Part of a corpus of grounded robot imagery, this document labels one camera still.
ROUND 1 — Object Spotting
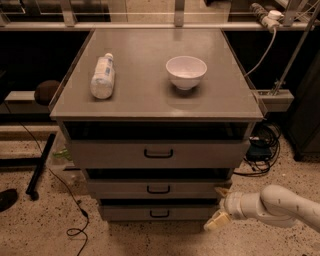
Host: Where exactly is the grey bottom drawer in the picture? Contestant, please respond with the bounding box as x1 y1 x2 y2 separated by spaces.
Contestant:
98 198 218 222

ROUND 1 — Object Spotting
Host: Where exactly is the thin black floor cable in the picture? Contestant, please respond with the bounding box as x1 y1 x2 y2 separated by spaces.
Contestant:
16 119 91 256

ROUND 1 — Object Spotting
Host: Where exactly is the black cable bundle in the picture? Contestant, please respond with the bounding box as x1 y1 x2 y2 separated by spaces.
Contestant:
232 121 283 178

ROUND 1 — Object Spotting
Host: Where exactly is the blue box on floor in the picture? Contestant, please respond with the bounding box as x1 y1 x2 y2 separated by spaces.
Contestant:
246 145 272 161

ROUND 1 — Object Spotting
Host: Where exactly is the metal frame rail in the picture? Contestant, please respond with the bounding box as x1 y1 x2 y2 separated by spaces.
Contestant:
0 0 319 31

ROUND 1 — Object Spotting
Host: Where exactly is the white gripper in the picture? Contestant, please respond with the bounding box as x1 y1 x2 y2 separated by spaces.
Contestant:
203 187 247 231

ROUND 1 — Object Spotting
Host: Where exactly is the black pole on floor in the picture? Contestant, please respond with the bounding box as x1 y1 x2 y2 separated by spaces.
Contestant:
26 134 56 201

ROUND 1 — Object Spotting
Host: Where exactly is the grey top drawer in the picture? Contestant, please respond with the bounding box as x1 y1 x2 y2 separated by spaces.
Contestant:
66 140 249 169

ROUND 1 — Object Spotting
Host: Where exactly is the diagonal metal rod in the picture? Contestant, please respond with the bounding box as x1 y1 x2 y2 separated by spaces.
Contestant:
269 0 320 96

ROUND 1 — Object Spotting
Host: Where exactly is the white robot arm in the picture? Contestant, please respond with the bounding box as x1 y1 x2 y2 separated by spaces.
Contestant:
204 185 320 232

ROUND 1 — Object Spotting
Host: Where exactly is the white ceramic bowl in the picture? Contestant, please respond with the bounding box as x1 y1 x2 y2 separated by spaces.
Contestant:
166 56 207 90

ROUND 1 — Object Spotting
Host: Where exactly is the white power cable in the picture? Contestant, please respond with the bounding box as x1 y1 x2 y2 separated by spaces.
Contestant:
243 27 278 78

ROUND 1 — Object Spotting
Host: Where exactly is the grey drawer cabinet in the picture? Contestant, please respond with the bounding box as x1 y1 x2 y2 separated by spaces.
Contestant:
48 27 268 188

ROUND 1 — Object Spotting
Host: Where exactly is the grey drawer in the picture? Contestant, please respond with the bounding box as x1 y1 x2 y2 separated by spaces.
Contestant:
98 198 218 222
66 140 249 169
84 168 232 199

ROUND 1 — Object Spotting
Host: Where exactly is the clear plastic water bottle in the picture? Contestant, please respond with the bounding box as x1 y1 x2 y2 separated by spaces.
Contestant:
90 53 115 99

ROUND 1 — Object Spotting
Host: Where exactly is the brown round object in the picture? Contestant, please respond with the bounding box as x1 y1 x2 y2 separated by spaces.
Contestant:
34 80 60 106

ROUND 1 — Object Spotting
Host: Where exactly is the white power strip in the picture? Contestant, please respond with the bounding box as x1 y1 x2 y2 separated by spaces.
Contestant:
250 3 283 32

